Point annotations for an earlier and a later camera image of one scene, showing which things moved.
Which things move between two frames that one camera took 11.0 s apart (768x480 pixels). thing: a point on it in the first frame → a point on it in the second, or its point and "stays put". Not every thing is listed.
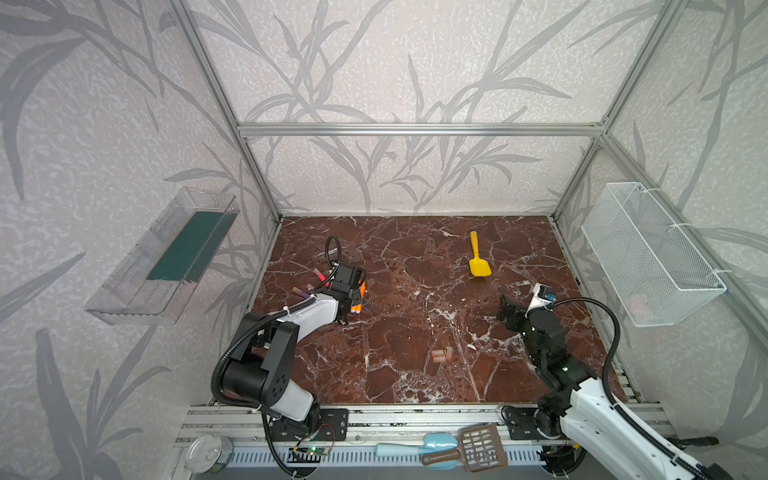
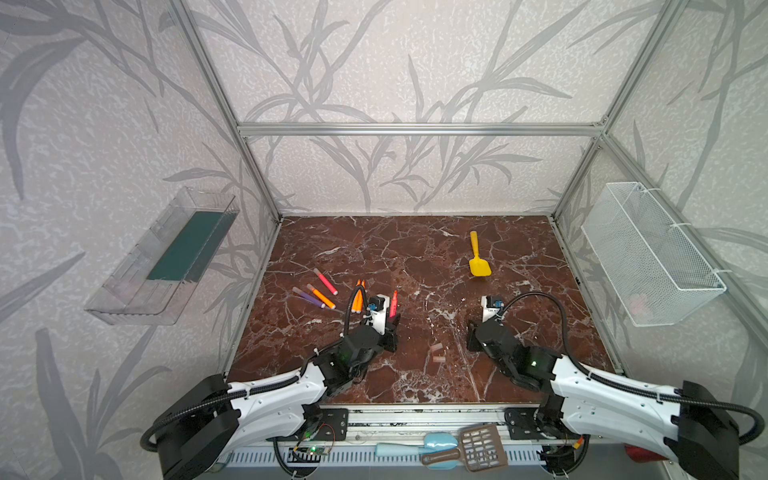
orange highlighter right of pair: (362, 289) stays put
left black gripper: (349, 297) → (385, 335)
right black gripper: (520, 313) → (480, 334)
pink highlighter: (319, 274) stays put
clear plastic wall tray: (150, 283) stays put
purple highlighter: (300, 293) stays put
